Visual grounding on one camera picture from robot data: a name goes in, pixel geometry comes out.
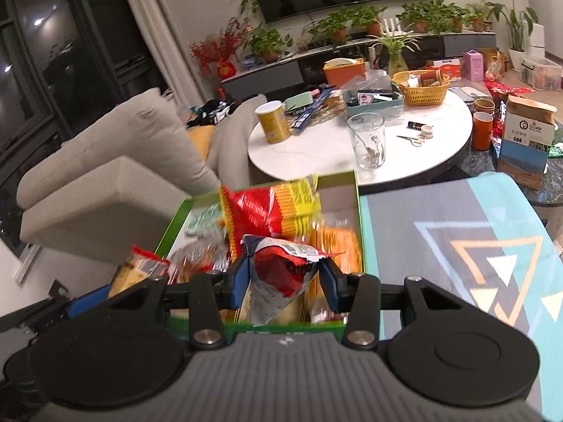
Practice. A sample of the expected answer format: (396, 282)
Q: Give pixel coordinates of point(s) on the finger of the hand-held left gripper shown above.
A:
(88, 303)

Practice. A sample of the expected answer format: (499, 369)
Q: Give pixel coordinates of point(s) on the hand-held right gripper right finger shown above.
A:
(334, 290)

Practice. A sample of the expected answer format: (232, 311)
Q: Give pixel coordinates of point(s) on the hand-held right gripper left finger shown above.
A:
(237, 285)

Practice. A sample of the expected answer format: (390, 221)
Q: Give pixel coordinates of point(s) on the bread loaf packet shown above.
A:
(338, 246)

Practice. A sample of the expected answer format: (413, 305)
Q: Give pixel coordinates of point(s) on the red white blue snack packet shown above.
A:
(281, 272)

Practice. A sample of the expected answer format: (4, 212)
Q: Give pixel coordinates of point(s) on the yellow noodle packet red ends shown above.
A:
(136, 272)

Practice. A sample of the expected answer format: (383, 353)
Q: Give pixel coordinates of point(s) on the green snack packet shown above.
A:
(204, 222)

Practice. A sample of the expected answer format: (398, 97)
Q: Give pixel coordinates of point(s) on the red yellow striped snack packet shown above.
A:
(264, 211)

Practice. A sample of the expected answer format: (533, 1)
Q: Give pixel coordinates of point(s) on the green cardboard box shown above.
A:
(338, 202)

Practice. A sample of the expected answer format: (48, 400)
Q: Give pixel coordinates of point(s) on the beige sofa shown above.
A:
(110, 193)

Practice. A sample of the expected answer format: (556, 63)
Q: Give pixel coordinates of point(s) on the round white table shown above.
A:
(316, 158)

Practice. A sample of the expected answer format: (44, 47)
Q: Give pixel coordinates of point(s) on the clear glass cup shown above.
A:
(367, 149)

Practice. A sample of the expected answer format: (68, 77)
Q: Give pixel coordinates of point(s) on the yellow cushion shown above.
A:
(202, 143)

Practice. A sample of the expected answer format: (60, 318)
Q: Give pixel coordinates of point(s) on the yellow canister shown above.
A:
(275, 125)

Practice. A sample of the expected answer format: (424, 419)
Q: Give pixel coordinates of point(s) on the scissors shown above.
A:
(411, 140)

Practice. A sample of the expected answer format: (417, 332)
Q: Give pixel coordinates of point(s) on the dark printed cloth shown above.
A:
(211, 112)

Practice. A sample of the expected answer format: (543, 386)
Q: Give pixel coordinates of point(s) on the dark blue packet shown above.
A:
(314, 112)

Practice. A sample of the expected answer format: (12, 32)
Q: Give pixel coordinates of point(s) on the small black item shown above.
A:
(414, 125)

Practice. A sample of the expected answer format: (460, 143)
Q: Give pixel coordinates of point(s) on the white tape roll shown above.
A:
(427, 130)

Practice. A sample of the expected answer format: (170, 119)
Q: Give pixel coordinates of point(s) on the grey blue plastic bin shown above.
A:
(374, 107)

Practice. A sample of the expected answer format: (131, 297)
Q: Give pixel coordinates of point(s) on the mint green box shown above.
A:
(299, 102)

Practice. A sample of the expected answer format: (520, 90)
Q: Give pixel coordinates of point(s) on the dark marble round table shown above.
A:
(484, 162)

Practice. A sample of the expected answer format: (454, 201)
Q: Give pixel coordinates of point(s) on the grey television cabinet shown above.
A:
(272, 74)

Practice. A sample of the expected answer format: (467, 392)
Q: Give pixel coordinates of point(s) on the yellow woven basket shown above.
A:
(422, 94)

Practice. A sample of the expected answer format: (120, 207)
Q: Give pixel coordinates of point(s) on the orange box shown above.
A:
(345, 74)

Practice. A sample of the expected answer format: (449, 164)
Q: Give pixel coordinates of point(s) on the red flower decoration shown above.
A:
(215, 52)

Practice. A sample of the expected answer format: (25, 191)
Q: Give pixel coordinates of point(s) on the cardboard carton with label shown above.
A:
(525, 140)

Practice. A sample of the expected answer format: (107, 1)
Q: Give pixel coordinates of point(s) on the red white box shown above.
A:
(447, 70)

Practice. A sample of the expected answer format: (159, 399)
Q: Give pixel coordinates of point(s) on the spider plant in glass vase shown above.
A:
(396, 48)

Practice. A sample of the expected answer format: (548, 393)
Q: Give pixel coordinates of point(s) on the dark window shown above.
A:
(44, 52)

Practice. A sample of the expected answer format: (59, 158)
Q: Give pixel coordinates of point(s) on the flat green packet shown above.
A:
(555, 151)

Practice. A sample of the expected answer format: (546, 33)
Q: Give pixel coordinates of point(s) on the pink box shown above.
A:
(473, 66)

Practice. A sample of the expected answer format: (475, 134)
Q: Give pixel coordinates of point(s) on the row of potted plants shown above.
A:
(338, 26)

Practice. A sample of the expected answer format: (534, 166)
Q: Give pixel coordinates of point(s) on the white curtain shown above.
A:
(154, 17)

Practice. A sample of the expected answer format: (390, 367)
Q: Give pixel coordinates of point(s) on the clear storage bin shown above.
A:
(543, 74)

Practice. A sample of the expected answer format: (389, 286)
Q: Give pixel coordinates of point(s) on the tall plant in white pot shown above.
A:
(517, 26)

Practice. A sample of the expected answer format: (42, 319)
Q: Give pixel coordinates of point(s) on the black wall socket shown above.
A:
(58, 289)

